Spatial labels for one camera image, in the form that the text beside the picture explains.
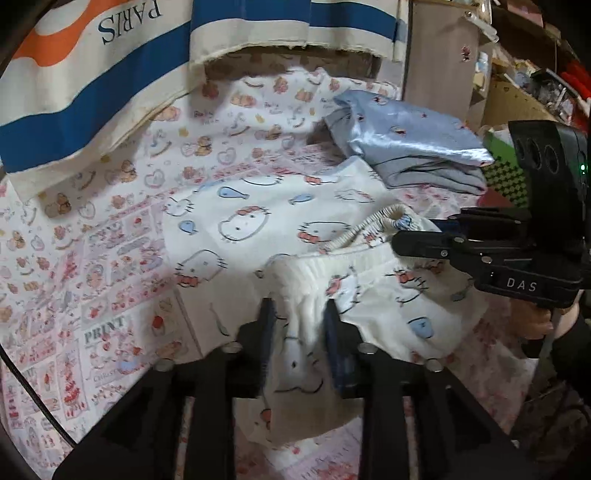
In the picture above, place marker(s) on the wooden cabinet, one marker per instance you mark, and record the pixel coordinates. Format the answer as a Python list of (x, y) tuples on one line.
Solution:
[(438, 60)]

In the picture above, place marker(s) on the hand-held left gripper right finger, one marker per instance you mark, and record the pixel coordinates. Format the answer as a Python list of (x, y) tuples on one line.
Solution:
[(334, 350)]

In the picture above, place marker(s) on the cream blue striped cloth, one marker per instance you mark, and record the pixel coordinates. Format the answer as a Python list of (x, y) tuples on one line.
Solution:
[(115, 69)]

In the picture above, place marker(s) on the dark patterned cloth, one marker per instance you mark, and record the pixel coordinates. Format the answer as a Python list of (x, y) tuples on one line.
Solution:
[(549, 424)]

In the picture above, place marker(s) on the folded grey garment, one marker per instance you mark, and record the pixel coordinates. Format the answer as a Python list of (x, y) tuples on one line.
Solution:
[(429, 177)]

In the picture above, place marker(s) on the tan cardboard box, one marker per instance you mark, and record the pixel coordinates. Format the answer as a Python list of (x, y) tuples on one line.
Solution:
[(512, 104)]

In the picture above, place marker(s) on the cluttered shelf unit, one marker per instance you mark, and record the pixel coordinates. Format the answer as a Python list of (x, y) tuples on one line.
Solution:
[(531, 41)]

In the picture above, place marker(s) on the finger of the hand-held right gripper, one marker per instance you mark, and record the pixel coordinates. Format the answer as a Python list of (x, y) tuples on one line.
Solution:
[(425, 242), (489, 220)]

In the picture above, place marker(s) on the white cat-print pants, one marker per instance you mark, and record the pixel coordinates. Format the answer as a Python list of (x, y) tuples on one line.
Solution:
[(258, 221)]

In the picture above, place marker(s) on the green checkered box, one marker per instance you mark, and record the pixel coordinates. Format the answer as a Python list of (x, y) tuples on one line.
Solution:
[(505, 170)]

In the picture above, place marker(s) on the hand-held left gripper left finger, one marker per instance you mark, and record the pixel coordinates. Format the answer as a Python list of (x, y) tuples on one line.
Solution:
[(267, 332)]

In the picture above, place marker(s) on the pink printed blanket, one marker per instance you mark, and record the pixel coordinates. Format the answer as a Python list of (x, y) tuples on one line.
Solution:
[(115, 295)]

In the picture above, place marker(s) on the bear-print bed sheet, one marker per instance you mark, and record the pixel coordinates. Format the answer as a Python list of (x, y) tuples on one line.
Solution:
[(240, 120)]

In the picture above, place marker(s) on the folded light blue satin garment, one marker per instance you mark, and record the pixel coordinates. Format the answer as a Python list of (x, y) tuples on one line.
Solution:
[(406, 134)]

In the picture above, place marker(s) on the person's right hand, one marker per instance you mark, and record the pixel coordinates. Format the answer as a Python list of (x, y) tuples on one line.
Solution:
[(531, 323)]

